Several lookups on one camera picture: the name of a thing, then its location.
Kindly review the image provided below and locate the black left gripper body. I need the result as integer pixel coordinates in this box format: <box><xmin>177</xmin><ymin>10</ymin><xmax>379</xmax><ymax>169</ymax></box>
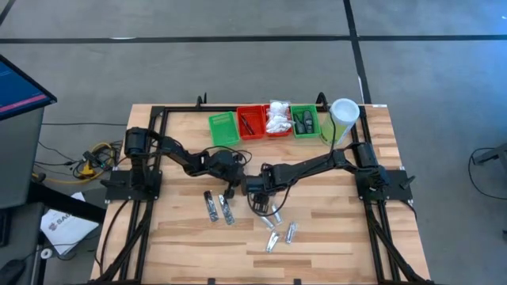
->
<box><xmin>208</xmin><ymin>149</ymin><xmax>246</xmax><ymax>187</ymax></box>

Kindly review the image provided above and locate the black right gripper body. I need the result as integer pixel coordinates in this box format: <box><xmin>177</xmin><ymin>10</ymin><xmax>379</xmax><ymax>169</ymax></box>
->
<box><xmin>240</xmin><ymin>173</ymin><xmax>274</xmax><ymax>197</ymax></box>

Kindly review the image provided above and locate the green plastic basket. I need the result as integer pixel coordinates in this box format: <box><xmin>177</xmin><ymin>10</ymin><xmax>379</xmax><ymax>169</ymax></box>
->
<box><xmin>290</xmin><ymin>104</ymin><xmax>321</xmax><ymax>139</ymax></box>
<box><xmin>208</xmin><ymin>111</ymin><xmax>241</xmax><ymax>147</ymax></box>

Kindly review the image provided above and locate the bagged white cotton kit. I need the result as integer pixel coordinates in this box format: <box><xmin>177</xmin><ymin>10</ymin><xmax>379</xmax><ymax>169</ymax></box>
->
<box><xmin>265</xmin><ymin>112</ymin><xmax>295</xmax><ymax>135</ymax></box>
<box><xmin>269</xmin><ymin>99</ymin><xmax>292</xmax><ymax>116</ymax></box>

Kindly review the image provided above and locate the red plastic basket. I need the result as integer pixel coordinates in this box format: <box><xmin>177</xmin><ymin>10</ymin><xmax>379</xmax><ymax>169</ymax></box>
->
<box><xmin>263</xmin><ymin>103</ymin><xmax>294</xmax><ymax>139</ymax></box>
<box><xmin>236</xmin><ymin>104</ymin><xmax>267</xmax><ymax>141</ymax></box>

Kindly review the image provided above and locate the green wipes canister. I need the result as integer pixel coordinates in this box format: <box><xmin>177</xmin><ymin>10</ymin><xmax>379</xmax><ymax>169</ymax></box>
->
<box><xmin>319</xmin><ymin>97</ymin><xmax>361</xmax><ymax>146</ymax></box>

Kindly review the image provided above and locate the black power adapter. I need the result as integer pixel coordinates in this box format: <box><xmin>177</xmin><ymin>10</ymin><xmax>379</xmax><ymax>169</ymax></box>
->
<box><xmin>82</xmin><ymin>150</ymin><xmax>105</xmax><ymax>169</ymax></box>

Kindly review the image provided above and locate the black desk beam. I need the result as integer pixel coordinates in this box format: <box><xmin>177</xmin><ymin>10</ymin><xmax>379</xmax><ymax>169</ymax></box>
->
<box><xmin>26</xmin><ymin>182</ymin><xmax>107</xmax><ymax>224</ymax></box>

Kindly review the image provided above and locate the white paper sheet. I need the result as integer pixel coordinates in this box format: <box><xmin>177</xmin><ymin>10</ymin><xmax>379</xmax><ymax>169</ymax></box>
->
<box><xmin>40</xmin><ymin>192</ymin><xmax>100</xmax><ymax>257</ymax></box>

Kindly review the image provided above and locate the grey cart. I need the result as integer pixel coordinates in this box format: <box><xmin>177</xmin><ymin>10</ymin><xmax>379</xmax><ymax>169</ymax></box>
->
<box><xmin>0</xmin><ymin>106</ymin><xmax>45</xmax><ymax>210</ymax></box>

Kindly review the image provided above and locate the blue screen monitor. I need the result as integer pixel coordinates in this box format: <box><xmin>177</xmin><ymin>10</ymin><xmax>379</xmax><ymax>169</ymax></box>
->
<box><xmin>0</xmin><ymin>54</ymin><xmax>58</xmax><ymax>122</ymax></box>

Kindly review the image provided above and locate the grey stand leg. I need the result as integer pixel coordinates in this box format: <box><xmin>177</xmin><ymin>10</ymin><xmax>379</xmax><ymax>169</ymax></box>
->
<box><xmin>471</xmin><ymin>142</ymin><xmax>507</xmax><ymax>166</ymax></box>

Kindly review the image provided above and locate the black computer mouse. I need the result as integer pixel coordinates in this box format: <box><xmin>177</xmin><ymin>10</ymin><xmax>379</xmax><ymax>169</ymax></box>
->
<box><xmin>0</xmin><ymin>259</ymin><xmax>27</xmax><ymax>285</ymax></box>

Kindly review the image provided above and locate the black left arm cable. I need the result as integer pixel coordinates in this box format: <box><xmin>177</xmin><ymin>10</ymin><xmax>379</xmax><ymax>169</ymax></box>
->
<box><xmin>200</xmin><ymin>144</ymin><xmax>254</xmax><ymax>169</ymax></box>

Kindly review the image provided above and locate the black aluminium table frame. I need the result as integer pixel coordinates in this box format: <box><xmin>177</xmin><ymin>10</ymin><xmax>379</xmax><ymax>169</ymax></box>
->
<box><xmin>85</xmin><ymin>91</ymin><xmax>436</xmax><ymax>285</ymax></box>

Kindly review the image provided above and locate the black left base cable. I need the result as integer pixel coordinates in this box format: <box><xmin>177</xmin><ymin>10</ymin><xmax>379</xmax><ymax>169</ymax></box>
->
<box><xmin>97</xmin><ymin>199</ymin><xmax>132</xmax><ymax>276</ymax></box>

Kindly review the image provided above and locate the yellow cable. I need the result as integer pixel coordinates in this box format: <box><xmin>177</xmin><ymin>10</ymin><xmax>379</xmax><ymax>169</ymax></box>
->
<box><xmin>32</xmin><ymin>141</ymin><xmax>119</xmax><ymax>185</ymax></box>

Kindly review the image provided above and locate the black floor cable loop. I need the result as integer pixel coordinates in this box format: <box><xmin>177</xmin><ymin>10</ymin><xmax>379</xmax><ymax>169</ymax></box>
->
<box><xmin>468</xmin><ymin>146</ymin><xmax>507</xmax><ymax>201</ymax></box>

